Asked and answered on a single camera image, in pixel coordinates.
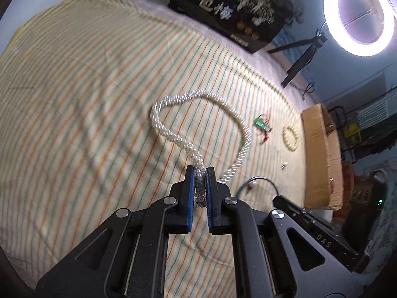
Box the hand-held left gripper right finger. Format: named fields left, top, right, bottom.
left=205, top=166, right=364, bottom=298

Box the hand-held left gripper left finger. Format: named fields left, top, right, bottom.
left=35, top=165, right=197, bottom=298

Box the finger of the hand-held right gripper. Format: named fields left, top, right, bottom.
left=272, top=195, right=308, bottom=217

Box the dark thin bangle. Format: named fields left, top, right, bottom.
left=237, top=177, right=280, bottom=200

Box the cardboard box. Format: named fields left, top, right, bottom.
left=301, top=103, right=344, bottom=210

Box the cream bead bracelet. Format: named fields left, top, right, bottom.
left=282, top=124, right=298, bottom=153

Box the white pearl rope necklace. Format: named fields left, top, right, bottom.
left=150, top=89, right=252, bottom=208

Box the green pendant with red cord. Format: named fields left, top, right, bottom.
left=254, top=113, right=273, bottom=144

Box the yellow crate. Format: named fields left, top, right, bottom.
left=344, top=123, right=361, bottom=137

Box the black metal rack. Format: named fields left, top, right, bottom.
left=328, top=105, right=397, bottom=162

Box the striped hanging towel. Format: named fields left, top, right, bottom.
left=357, top=97, right=397, bottom=130

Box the black tripod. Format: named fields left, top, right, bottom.
left=267, top=22, right=330, bottom=88

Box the black printed bag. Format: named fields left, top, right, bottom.
left=167, top=0, right=296, bottom=53

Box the black cable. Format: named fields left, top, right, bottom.
left=299, top=81, right=316, bottom=102

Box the white ring light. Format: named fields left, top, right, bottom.
left=323, top=0, right=396, bottom=57

